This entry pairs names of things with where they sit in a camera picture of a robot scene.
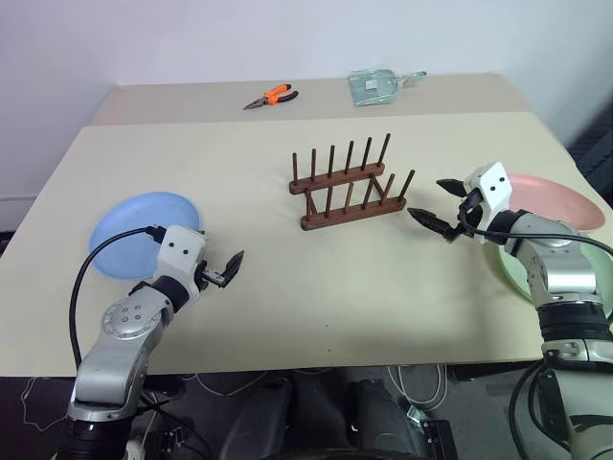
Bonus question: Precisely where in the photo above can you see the dark rounded shape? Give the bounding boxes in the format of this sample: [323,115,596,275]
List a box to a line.
[220,377,296,460]
[343,378,435,460]

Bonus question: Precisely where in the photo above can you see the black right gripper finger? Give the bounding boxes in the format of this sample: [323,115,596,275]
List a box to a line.
[406,208,455,242]
[436,178,468,197]

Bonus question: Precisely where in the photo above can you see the thin white wire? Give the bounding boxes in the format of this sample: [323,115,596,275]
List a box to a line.
[19,375,73,430]

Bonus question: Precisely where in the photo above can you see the green plastic dustpan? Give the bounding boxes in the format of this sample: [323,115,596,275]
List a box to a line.
[346,68,429,108]

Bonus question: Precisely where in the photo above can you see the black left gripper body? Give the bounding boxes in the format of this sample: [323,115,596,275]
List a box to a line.
[194,261,228,292]

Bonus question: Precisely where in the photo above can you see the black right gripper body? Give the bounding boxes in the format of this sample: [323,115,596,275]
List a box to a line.
[444,188,486,243]

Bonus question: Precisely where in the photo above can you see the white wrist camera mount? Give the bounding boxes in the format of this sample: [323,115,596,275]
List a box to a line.
[460,162,514,246]
[153,224,209,301]

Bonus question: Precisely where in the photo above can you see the blue plate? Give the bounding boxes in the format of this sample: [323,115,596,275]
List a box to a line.
[89,191,209,282]

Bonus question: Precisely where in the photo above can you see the metal bracket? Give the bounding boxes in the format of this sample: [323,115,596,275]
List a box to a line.
[405,405,459,460]

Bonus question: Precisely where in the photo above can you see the light green plate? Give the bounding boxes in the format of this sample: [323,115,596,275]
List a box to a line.
[495,230,613,320]

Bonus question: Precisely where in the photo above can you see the white cable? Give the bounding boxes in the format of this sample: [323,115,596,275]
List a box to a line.
[385,363,450,414]

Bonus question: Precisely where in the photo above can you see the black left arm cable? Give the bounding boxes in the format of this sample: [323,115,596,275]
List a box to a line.
[69,225,164,368]

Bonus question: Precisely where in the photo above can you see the brown wooden dish rack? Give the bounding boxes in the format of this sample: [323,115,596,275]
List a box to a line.
[287,132,418,233]

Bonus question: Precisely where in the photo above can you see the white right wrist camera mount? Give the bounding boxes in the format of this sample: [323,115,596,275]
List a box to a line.
[460,162,514,246]

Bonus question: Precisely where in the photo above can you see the pink-red plate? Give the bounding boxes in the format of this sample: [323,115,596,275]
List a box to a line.
[505,172,606,235]

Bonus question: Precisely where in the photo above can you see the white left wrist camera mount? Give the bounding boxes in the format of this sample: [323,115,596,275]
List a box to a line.
[153,224,209,301]

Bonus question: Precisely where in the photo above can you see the black ribbed object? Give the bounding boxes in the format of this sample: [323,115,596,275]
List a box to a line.
[567,102,613,213]

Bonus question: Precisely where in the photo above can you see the orange-handled pliers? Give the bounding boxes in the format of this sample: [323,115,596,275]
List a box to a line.
[241,83,301,112]

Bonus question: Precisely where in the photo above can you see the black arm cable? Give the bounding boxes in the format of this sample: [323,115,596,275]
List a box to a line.
[69,225,164,368]
[457,210,613,255]

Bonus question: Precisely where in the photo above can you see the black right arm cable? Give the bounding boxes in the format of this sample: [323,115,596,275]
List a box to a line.
[457,210,613,255]

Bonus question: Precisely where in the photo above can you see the thick black looped cable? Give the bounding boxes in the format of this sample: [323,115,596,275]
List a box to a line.
[508,355,571,456]

